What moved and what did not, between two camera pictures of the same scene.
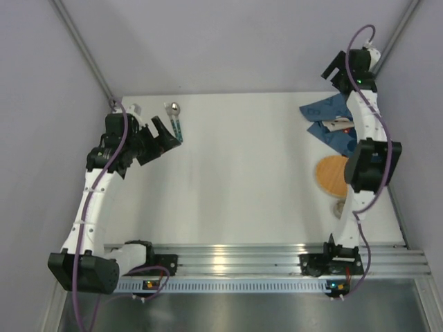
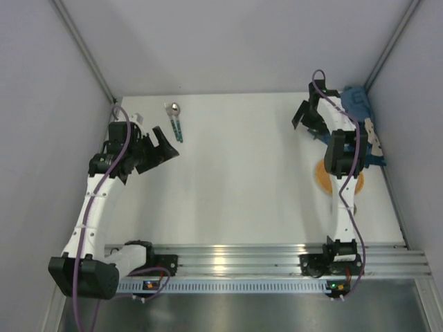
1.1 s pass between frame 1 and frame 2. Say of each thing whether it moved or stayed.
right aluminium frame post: stayed
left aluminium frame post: stayed
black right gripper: moved
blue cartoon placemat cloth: moved
